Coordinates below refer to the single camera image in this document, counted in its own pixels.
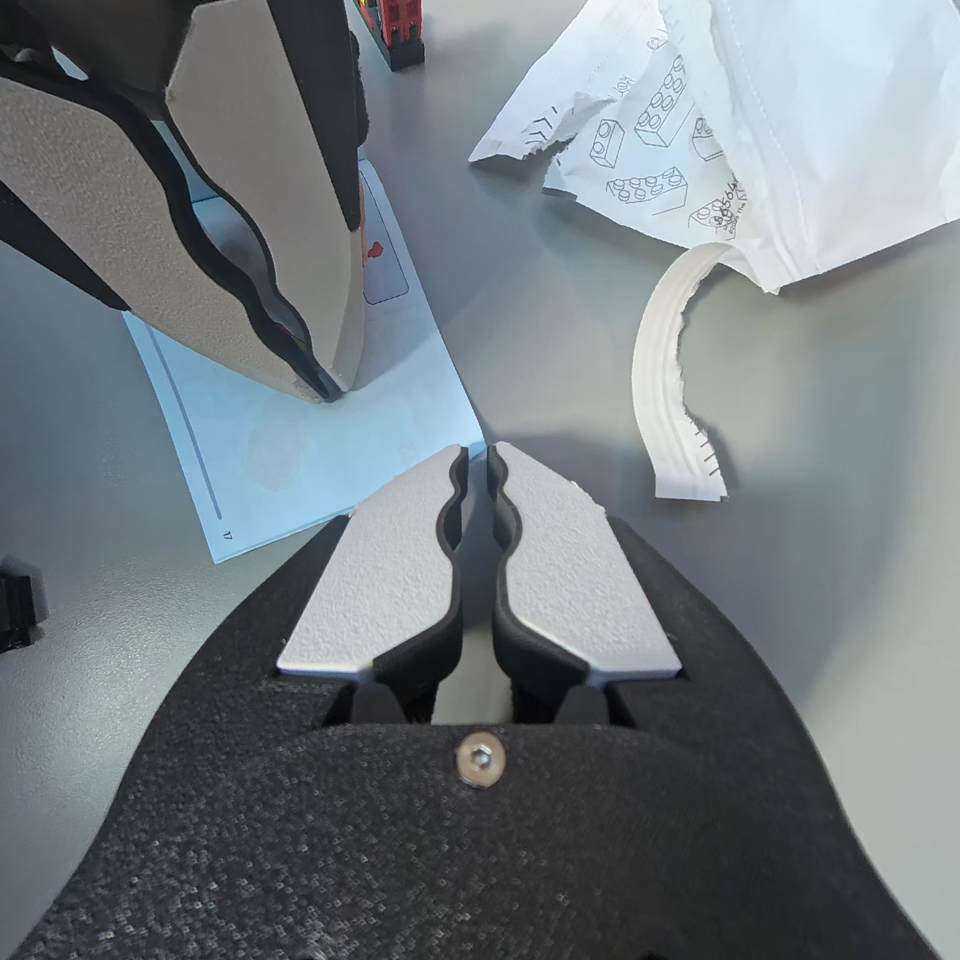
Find grey desk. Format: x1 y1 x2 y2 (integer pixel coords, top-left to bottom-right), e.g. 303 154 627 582
0 0 960 960

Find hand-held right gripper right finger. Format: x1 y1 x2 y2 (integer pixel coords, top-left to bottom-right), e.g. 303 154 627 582
486 441 685 690

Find small black Lego piece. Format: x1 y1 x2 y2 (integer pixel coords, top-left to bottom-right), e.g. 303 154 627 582
0 555 39 652

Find torn white paper strip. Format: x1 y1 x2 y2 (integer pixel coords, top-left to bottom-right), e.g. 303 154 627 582
632 243 730 502

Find torn white paper bag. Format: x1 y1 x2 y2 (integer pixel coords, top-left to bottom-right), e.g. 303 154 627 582
468 0 960 295

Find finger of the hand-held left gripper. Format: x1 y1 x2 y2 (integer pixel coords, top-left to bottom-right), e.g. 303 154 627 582
0 58 340 406
166 0 370 394

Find light blue instruction booklet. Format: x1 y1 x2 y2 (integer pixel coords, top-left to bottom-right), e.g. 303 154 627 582
121 120 487 565

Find long red black brick model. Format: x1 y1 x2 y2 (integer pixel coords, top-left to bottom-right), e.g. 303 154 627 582
352 0 426 72

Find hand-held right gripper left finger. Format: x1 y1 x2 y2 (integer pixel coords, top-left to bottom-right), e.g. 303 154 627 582
276 442 471 684

